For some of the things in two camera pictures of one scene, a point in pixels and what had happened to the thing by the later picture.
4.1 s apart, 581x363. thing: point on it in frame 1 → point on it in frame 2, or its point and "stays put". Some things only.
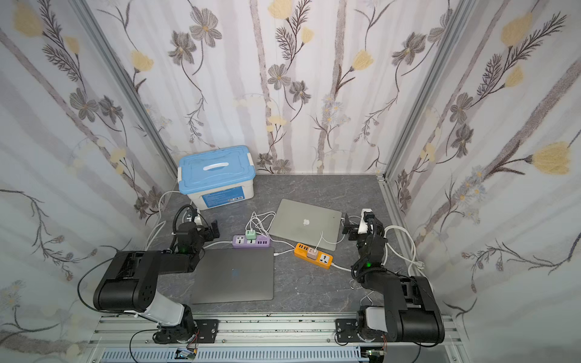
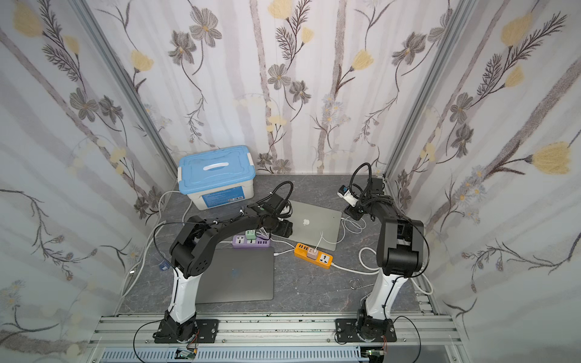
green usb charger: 250,234 stays put
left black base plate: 207,330 stays put
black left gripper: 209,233 → 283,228
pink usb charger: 312,253 stays put
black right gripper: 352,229 → 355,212
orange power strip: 324,259 stays put
